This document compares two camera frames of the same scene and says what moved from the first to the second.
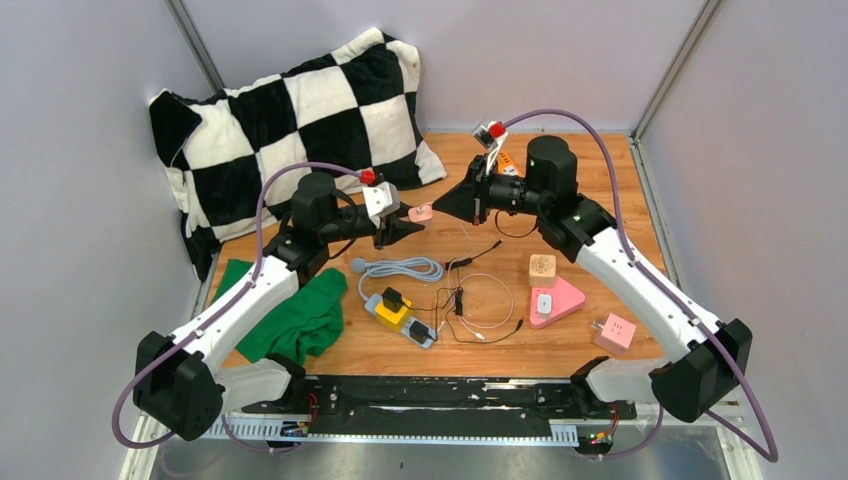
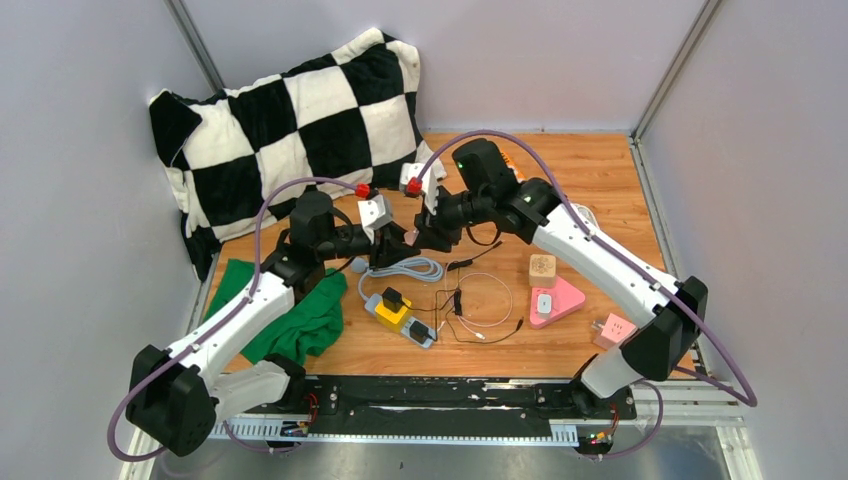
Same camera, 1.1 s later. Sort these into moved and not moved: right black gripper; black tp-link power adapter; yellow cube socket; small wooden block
Moved: right black gripper
Not moved: small wooden block; yellow cube socket; black tp-link power adapter
